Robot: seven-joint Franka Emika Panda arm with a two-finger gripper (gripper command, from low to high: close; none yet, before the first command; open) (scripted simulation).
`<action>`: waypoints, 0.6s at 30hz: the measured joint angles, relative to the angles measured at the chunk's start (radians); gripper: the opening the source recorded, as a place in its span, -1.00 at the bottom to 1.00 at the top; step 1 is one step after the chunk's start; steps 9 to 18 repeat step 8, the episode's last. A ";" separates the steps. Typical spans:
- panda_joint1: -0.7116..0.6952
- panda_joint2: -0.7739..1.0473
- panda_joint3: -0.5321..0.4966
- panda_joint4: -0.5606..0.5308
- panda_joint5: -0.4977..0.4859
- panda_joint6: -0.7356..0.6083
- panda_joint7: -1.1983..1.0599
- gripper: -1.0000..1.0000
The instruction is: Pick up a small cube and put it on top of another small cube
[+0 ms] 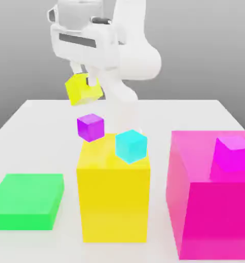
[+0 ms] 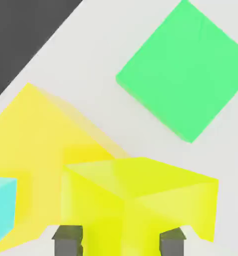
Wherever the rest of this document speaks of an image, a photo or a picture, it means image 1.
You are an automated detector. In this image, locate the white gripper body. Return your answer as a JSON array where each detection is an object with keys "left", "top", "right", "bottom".
[{"left": 50, "top": 23, "right": 120, "bottom": 71}]

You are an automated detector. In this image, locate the small yellow cube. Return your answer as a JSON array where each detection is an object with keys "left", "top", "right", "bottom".
[{"left": 64, "top": 73, "right": 104, "bottom": 107}]

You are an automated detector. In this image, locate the small purple cube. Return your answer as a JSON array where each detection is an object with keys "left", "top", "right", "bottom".
[{"left": 77, "top": 113, "right": 105, "bottom": 143}]

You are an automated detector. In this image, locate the small cyan cube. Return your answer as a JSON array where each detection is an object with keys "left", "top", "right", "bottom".
[{"left": 115, "top": 129, "right": 148, "bottom": 165}]

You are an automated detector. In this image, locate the small magenta cube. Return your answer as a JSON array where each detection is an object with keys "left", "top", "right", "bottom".
[{"left": 213, "top": 135, "right": 245, "bottom": 173}]

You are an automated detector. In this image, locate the large yellow box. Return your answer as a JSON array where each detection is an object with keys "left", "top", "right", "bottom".
[{"left": 76, "top": 133, "right": 151, "bottom": 243}]

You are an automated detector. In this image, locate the large green box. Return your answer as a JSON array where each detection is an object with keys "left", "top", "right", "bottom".
[{"left": 0, "top": 173, "right": 65, "bottom": 231}]

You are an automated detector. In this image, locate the large pink box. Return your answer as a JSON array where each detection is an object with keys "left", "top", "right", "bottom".
[{"left": 166, "top": 130, "right": 245, "bottom": 261}]

